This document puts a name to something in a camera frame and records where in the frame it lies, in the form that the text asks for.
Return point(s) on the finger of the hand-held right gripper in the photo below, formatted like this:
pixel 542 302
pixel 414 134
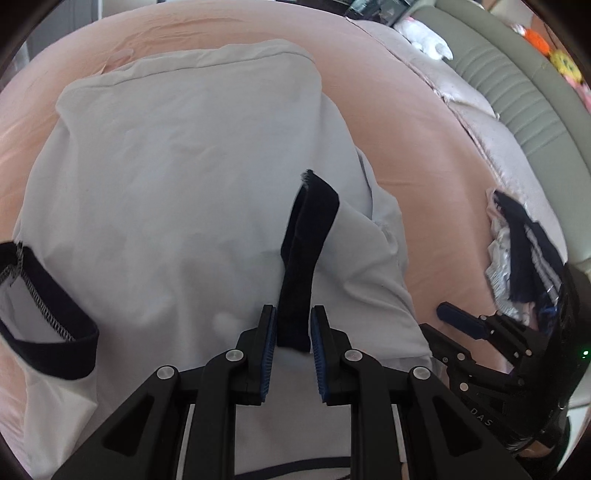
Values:
pixel 457 364
pixel 461 318

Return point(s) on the light blue shirt navy trim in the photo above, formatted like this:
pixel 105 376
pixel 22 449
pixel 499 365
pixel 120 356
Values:
pixel 161 184

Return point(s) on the pale pink quilted pillow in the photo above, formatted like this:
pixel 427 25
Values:
pixel 517 157
pixel 429 74

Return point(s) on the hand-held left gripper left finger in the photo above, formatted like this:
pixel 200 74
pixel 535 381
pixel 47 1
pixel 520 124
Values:
pixel 269 355

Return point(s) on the black glass door cabinet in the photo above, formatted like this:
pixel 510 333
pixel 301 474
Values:
pixel 378 11

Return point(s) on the bed with pink sheet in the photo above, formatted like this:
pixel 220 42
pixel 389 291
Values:
pixel 406 115

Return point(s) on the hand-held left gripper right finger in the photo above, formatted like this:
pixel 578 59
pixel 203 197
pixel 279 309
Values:
pixel 318 355

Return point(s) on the white plush toy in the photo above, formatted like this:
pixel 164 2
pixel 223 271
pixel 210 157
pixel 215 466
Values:
pixel 425 39

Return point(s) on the yellow sponge plush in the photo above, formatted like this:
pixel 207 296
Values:
pixel 565 63

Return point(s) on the navy skirt with white stripes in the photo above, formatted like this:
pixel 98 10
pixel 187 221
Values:
pixel 521 240

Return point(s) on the grey padded headboard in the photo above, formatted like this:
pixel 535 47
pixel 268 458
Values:
pixel 508 69

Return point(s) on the white bear plush pink dress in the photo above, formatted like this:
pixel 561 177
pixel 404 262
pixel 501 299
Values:
pixel 584 92

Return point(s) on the round orange plush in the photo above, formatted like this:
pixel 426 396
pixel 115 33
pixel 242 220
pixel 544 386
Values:
pixel 533 39

